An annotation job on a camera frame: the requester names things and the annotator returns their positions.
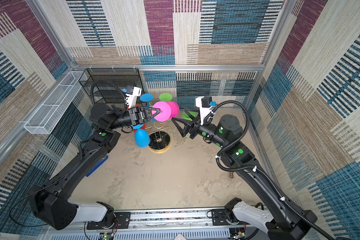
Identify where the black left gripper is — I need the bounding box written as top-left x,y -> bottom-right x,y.
108,108 -> 159,134

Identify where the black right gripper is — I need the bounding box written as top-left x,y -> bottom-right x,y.
171,108 -> 227,148

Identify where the green wine glass front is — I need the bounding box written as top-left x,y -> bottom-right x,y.
183,111 -> 197,121

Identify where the green wine glass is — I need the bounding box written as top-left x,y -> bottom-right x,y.
183,111 -> 197,121
159,93 -> 173,102

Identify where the pink wine glass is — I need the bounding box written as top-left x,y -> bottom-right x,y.
153,102 -> 180,122

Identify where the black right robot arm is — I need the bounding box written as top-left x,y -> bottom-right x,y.
172,100 -> 333,240

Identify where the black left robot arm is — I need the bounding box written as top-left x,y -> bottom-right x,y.
19,102 -> 153,230

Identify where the blue wine glass back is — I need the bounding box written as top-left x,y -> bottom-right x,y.
140,94 -> 153,104

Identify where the blue wine glass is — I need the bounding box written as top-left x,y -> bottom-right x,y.
140,94 -> 153,104
134,128 -> 151,148

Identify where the red wine glass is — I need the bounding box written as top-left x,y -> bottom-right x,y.
133,124 -> 146,133

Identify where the green wine glass back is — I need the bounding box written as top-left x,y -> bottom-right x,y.
159,93 -> 173,102

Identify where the blue wine glass front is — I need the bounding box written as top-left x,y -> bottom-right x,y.
134,128 -> 151,148

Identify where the black mesh shelf rack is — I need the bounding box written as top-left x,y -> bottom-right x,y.
79,68 -> 145,109

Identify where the blue object at left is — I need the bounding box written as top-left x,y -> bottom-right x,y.
86,155 -> 109,177

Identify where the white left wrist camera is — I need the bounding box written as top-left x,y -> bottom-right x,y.
123,86 -> 142,109

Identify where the white wire mesh basket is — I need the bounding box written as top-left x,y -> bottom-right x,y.
24,71 -> 83,135

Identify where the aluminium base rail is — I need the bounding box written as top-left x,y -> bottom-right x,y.
38,206 -> 289,240

